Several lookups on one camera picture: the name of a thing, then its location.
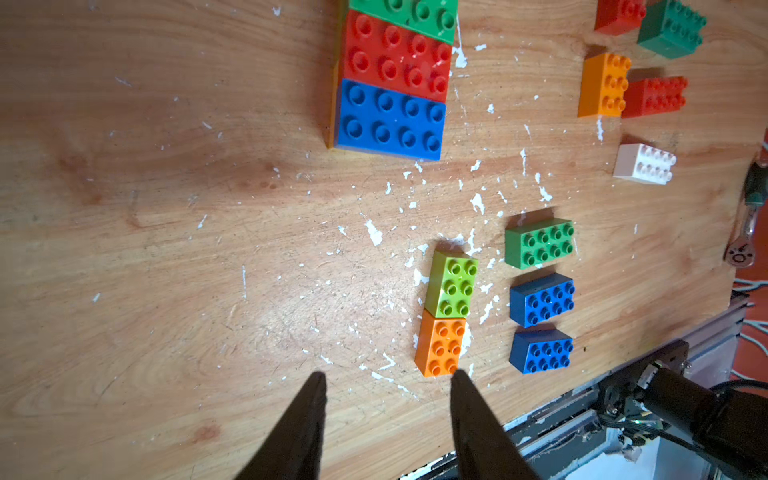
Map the small red lego brick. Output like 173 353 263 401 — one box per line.
594 0 647 36

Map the dark green lego brick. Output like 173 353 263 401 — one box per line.
637 0 708 59
348 0 459 46

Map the orange lego brick front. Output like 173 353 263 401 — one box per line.
415 310 466 378

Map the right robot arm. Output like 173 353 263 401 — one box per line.
596 340 767 479

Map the lime lego brick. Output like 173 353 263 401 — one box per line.
425 252 478 319

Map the blue lego brick front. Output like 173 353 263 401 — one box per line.
509 329 574 375

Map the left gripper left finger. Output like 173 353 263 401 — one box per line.
236 371 327 479

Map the yellow lego brick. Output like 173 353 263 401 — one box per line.
326 5 346 149

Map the white lego brick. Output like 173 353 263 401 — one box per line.
613 143 677 185

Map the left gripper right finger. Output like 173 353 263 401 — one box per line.
450 369 539 480

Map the orange lego brick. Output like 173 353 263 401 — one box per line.
577 53 632 118
415 310 466 378

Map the blue lego brick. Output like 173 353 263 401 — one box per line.
509 329 574 375
332 79 446 161
510 273 575 328

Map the green lego brick centre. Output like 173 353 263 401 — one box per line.
505 218 575 270

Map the orange lego brick right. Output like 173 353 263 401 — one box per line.
577 53 632 118

